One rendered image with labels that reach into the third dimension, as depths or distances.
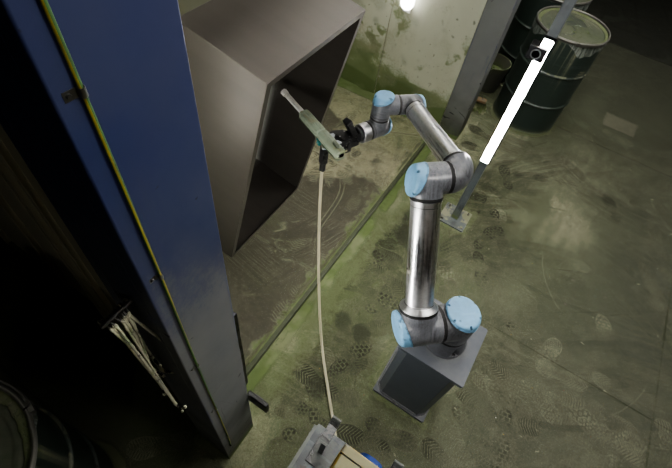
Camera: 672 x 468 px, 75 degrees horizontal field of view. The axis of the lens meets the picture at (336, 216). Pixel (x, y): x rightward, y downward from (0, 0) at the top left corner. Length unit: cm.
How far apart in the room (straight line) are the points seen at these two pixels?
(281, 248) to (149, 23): 238
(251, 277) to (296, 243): 37
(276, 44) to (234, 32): 13
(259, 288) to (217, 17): 165
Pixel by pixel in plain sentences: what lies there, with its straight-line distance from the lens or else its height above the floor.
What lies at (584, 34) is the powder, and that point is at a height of 86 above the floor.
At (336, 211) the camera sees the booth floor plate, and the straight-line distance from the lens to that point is 305.
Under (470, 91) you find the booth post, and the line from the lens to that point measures 364.
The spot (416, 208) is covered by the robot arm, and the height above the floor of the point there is 127.
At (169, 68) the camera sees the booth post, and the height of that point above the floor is 209.
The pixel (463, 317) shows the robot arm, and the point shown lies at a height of 91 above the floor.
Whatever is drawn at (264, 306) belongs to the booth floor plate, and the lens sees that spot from 265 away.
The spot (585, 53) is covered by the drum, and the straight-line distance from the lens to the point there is 392.
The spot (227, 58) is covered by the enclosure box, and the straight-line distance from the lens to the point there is 141.
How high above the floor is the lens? 243
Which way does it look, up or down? 52 degrees down
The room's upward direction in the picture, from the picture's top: 10 degrees clockwise
